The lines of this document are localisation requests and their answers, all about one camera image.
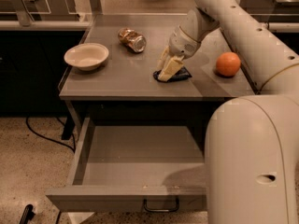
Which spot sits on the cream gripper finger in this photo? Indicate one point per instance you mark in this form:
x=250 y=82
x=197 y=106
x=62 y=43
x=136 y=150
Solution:
x=163 y=58
x=172 y=65

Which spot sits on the orange fruit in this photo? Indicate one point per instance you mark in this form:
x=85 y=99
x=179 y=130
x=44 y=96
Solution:
x=228 y=64

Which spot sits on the black object on floor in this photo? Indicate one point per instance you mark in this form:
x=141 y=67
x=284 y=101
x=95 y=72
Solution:
x=27 y=215

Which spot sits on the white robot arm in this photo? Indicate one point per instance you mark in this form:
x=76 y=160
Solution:
x=252 y=142

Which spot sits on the grey cabinet table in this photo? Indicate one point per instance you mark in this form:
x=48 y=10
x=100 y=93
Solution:
x=123 y=92

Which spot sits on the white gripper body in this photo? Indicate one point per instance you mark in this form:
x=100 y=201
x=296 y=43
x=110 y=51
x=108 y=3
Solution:
x=181 y=45

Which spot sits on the black drawer handle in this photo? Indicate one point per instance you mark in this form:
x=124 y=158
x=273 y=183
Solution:
x=160 y=206

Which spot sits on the lying metal can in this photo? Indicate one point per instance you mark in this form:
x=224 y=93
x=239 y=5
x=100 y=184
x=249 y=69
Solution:
x=132 y=39

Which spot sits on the white ceramic bowl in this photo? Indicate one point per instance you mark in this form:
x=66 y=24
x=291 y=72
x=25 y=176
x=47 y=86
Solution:
x=87 y=56

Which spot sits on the white horizontal rail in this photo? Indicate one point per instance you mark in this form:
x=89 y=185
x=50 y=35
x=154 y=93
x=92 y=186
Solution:
x=45 y=26

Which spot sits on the grey open top drawer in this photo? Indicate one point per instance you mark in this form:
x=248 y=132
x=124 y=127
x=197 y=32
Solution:
x=116 y=167

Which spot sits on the blue rxbar wrapper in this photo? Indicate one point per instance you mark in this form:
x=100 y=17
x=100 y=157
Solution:
x=180 y=75

